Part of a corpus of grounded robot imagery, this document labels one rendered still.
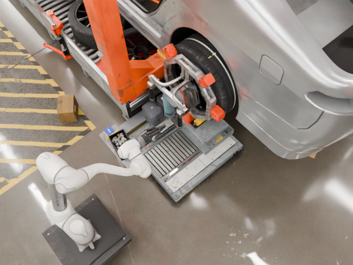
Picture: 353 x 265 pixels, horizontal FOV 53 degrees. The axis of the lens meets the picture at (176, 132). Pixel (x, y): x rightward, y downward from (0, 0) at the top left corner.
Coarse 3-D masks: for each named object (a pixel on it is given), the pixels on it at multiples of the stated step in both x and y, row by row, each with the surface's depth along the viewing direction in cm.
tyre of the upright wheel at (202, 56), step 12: (192, 36) 267; (180, 48) 260; (192, 48) 253; (204, 48) 253; (204, 60) 248; (216, 60) 250; (204, 72) 252; (216, 72) 248; (228, 72) 251; (216, 84) 249; (228, 84) 253; (216, 96) 259; (228, 96) 258; (228, 108) 269
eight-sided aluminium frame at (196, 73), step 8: (176, 56) 259; (184, 56) 257; (168, 64) 272; (184, 64) 253; (192, 64) 253; (168, 72) 285; (192, 72) 249; (200, 72) 249; (168, 80) 293; (200, 88) 253; (208, 88) 253; (208, 96) 253; (184, 104) 296; (208, 104) 257; (192, 112) 292; (200, 112) 288; (208, 112) 266
